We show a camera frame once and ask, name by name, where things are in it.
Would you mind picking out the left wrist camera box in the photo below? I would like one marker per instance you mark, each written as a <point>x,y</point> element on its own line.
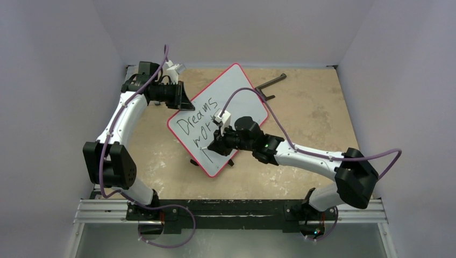
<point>173,70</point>

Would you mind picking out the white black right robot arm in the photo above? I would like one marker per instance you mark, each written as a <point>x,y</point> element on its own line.
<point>354,178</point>

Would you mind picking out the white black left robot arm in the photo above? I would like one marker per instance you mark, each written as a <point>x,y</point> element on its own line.
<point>107,159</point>

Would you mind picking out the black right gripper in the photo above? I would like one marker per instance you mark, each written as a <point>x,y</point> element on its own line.
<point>218,144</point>

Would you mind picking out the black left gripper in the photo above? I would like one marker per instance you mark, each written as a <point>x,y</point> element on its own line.
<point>180,100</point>

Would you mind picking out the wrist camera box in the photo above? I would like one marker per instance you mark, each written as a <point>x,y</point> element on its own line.
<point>222,119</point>
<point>173,70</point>

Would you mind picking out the pink framed whiteboard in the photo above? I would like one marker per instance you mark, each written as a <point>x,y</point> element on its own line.
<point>230,91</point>

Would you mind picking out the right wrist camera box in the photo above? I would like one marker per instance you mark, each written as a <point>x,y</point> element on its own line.
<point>222,119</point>

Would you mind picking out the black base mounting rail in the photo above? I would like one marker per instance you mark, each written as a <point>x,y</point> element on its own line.
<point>285,215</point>

